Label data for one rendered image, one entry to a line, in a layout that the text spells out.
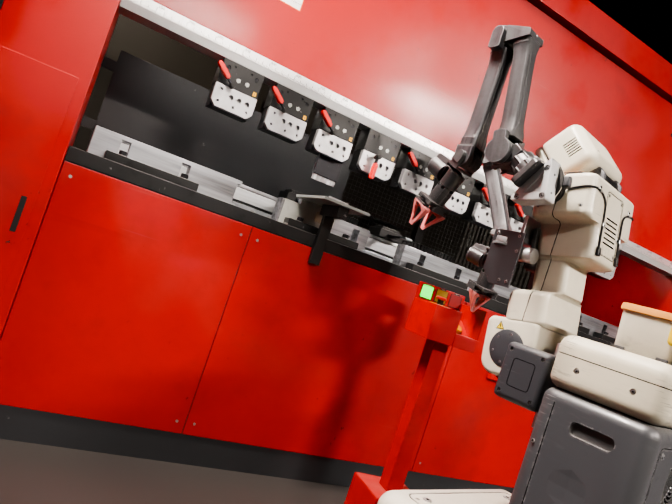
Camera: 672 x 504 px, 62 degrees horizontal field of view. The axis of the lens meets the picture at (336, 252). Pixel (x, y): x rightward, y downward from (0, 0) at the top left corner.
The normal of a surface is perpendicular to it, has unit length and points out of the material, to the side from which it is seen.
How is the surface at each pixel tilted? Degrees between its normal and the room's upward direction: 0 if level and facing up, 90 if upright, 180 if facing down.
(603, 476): 90
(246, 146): 90
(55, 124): 90
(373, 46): 90
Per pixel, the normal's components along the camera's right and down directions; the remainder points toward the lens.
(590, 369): -0.72, -0.26
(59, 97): 0.43, 0.11
